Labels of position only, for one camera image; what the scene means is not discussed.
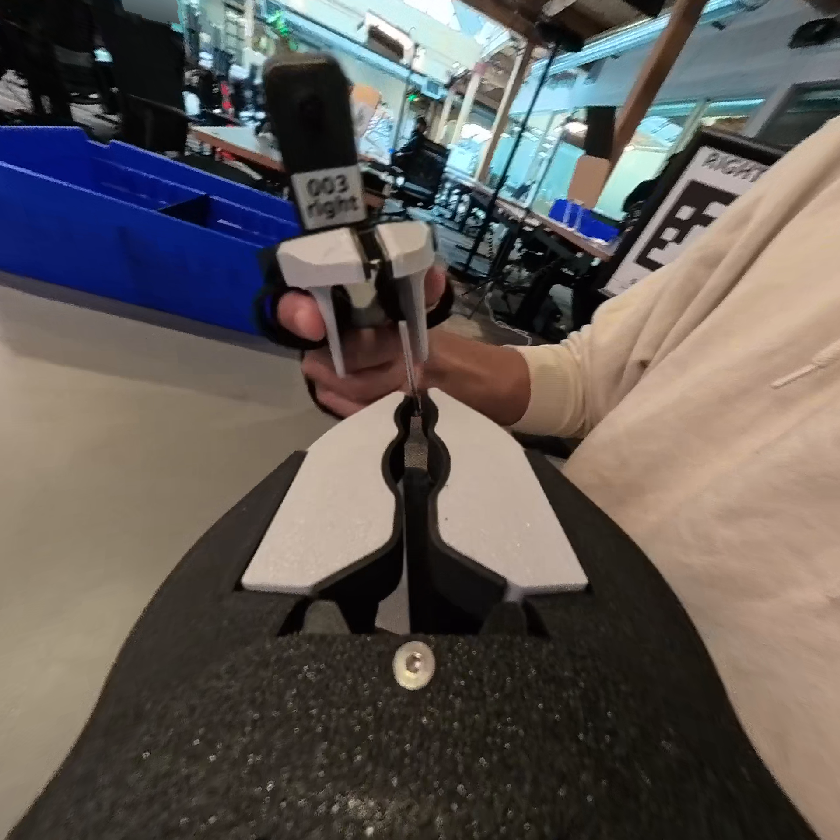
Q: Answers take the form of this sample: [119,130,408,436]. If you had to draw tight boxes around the person's right hand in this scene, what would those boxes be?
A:
[276,266,532,431]

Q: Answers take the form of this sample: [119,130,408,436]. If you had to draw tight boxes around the open cardboard box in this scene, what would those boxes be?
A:
[570,104,616,206]

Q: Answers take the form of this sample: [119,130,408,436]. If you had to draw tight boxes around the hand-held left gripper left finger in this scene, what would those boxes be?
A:
[240,392,411,634]

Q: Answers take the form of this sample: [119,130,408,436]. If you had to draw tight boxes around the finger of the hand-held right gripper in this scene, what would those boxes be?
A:
[377,220,438,366]
[276,225,368,379]

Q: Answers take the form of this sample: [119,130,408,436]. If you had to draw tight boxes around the blue plastic parts bin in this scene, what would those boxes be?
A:
[0,125,303,339]

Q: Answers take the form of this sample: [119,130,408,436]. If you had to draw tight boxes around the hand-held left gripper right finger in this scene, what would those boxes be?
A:
[403,388,589,634]

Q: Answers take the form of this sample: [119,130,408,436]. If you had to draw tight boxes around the person's right forearm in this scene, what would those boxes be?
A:
[512,289,697,460]

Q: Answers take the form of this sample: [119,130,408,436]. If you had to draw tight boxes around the row of small blue bins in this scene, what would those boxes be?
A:
[548,197,621,242]

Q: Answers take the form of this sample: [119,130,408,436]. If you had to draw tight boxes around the person's cream hoodie torso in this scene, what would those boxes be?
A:
[564,118,840,840]

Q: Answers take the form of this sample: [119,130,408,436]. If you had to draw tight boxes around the framed black-white marker sign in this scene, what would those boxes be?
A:
[600,128,785,299]

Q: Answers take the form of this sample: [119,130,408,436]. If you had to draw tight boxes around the long thin metal bolt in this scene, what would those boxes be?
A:
[402,322,422,416]

